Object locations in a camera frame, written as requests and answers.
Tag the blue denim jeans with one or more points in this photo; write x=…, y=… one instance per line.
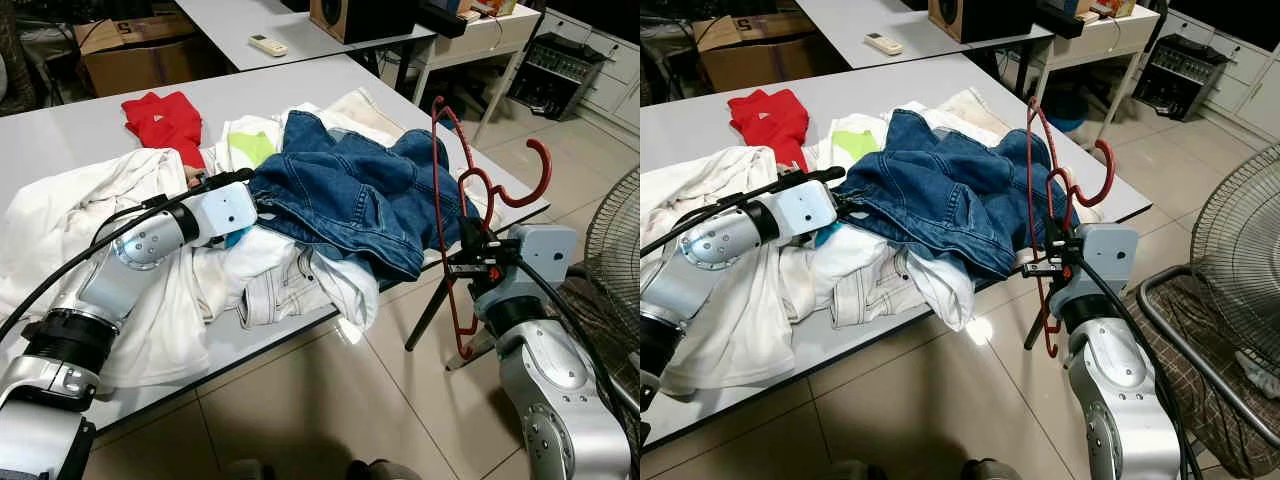
x=340, y=190
x=930, y=190

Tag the red clothes hanger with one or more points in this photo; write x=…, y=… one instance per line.
x=1109, y=165
x=548, y=168

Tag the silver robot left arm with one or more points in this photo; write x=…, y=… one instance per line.
x=140, y=245
x=720, y=245

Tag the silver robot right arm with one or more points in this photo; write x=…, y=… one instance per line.
x=1120, y=395
x=550, y=385

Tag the teal cloth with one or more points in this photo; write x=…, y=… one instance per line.
x=828, y=238
x=238, y=237

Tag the green and white cloth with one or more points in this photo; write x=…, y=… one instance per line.
x=250, y=145
x=855, y=145

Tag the white stitched trousers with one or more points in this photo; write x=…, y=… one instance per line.
x=870, y=290
x=270, y=288

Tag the red cloth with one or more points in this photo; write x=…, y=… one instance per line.
x=165, y=120
x=770, y=120

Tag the blue bin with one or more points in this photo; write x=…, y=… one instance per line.
x=1072, y=112

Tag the brown checked chair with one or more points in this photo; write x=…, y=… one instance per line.
x=610, y=320
x=1200, y=385

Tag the white remote control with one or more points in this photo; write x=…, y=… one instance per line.
x=884, y=44
x=268, y=45

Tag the large white garment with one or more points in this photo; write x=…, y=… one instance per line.
x=60, y=200
x=690, y=180

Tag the brown cardboard box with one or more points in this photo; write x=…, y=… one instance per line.
x=140, y=65
x=760, y=65

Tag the long white table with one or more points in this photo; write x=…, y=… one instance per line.
x=690, y=120
x=60, y=130

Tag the black audio mixer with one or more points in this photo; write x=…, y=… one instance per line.
x=555, y=70
x=1180, y=70

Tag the small white table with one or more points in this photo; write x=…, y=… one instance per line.
x=225, y=20
x=845, y=20

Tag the white desk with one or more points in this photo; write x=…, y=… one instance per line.
x=490, y=35
x=1105, y=35

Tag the wooden black speaker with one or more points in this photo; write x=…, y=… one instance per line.
x=980, y=15
x=360, y=15

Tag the white low cabinets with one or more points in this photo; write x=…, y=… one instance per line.
x=1250, y=80
x=620, y=70

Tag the black desktop device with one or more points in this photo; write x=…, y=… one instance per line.
x=1060, y=18
x=442, y=18

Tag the small white cloth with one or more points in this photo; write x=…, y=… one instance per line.
x=1260, y=365

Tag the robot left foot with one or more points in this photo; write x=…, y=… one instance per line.
x=250, y=470
x=850, y=470

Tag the dark wicker chair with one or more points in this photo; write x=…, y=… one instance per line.
x=12, y=60

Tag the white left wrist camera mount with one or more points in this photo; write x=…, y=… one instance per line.
x=805, y=212
x=225, y=210

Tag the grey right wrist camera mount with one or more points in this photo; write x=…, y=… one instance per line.
x=1110, y=250
x=545, y=250

